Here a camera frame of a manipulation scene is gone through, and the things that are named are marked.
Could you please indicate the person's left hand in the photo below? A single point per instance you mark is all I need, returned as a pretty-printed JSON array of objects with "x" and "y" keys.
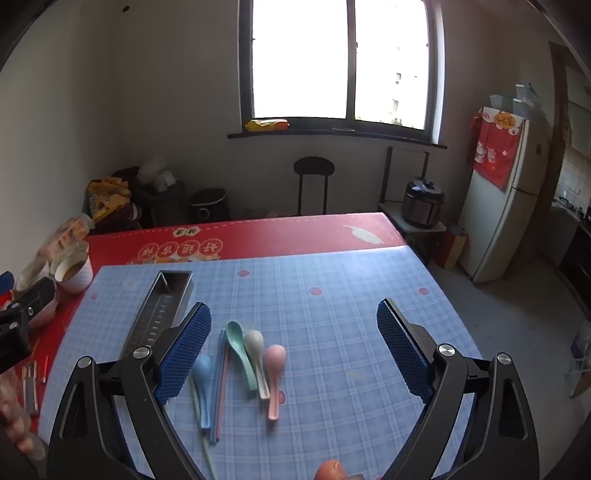
[{"x": 16, "y": 424}]

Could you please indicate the stainless steel utensil tray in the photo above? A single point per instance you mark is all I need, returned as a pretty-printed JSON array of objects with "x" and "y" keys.
[{"x": 159, "y": 300}]

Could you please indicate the black air fryer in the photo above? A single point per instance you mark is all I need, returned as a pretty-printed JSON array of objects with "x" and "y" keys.
[{"x": 207, "y": 205}]

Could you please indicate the window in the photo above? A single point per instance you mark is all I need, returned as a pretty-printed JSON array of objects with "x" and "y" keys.
[{"x": 341, "y": 60}]

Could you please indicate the black round stool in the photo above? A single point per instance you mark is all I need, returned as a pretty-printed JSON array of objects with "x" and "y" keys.
[{"x": 314, "y": 166}]

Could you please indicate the red pen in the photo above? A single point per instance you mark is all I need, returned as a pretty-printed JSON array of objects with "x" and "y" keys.
[{"x": 45, "y": 369}]

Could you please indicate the wrapped snack package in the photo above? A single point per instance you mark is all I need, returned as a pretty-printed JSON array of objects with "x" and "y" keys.
[{"x": 64, "y": 233}]

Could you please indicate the pink spoon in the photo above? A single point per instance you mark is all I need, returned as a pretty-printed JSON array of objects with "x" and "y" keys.
[{"x": 275, "y": 357}]

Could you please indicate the kitchen counter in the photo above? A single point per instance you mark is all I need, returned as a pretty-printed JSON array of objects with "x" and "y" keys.
[{"x": 572, "y": 230}]

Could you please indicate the blue plaid table mat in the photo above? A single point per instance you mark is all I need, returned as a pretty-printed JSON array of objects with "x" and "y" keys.
[{"x": 323, "y": 332}]

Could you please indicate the blue spoon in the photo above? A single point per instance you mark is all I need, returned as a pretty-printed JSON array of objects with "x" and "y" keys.
[{"x": 202, "y": 369}]

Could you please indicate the red paper bag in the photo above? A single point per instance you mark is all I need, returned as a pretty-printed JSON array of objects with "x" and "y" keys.
[{"x": 454, "y": 244}]

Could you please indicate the yellow snack packet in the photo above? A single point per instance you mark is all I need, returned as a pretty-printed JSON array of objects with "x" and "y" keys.
[{"x": 267, "y": 124}]

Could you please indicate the black metal rack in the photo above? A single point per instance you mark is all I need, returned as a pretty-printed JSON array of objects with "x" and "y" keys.
[{"x": 390, "y": 175}]

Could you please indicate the person's right hand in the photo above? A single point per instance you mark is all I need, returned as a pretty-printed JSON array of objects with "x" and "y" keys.
[{"x": 330, "y": 470}]

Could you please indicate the white plastic bag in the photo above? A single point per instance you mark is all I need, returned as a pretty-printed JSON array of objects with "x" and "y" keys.
[{"x": 157, "y": 173}]

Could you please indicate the grey trash bin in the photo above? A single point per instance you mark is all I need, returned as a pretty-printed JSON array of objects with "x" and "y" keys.
[{"x": 161, "y": 207}]

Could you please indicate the yellow plastic bag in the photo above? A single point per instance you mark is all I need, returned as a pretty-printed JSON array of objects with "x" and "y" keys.
[{"x": 108, "y": 196}]

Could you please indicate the green spoon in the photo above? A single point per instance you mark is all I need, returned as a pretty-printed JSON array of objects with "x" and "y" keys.
[{"x": 234, "y": 332}]

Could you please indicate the metal tool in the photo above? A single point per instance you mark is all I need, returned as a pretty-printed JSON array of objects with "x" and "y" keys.
[{"x": 30, "y": 387}]

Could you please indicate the blue chopstick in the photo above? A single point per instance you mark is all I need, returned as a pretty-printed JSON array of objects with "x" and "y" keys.
[
  {"x": 220, "y": 341},
  {"x": 213, "y": 415}
]

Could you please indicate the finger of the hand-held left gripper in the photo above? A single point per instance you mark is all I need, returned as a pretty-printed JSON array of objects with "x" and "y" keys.
[
  {"x": 5, "y": 281},
  {"x": 37, "y": 295}
]

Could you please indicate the small white side table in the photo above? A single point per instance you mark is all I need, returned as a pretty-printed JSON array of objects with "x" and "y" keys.
[{"x": 415, "y": 230}]

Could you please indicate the red printed tablecloth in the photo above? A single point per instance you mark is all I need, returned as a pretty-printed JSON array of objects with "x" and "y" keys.
[{"x": 277, "y": 235}]

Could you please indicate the dark red cloth pile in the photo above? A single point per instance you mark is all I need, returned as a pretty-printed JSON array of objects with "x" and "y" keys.
[{"x": 129, "y": 207}]

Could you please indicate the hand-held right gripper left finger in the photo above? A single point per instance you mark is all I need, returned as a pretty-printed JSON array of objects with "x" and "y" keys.
[{"x": 184, "y": 350}]

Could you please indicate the plastic bowl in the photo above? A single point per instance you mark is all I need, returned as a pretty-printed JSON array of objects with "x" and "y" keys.
[{"x": 34, "y": 277}]

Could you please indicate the clear plastic containers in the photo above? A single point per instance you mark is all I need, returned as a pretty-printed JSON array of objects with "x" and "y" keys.
[{"x": 524, "y": 101}]

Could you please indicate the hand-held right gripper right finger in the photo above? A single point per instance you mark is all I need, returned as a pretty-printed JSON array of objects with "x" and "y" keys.
[{"x": 401, "y": 350}]

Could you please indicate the beige spoon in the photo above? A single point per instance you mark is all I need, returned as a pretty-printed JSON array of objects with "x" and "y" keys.
[{"x": 253, "y": 341}]

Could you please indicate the small round dish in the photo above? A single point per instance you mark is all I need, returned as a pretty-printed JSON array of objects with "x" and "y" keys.
[{"x": 344, "y": 129}]

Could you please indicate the white refrigerator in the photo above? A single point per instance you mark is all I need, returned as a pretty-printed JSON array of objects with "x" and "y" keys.
[{"x": 503, "y": 221}]

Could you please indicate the rice cooker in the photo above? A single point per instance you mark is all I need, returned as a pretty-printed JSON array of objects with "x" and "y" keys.
[{"x": 422, "y": 203}]

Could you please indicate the dark windowsill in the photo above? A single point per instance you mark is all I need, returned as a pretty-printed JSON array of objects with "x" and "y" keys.
[{"x": 323, "y": 136}]

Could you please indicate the red printed cloth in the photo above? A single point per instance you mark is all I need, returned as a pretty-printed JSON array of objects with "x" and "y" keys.
[{"x": 496, "y": 147}]

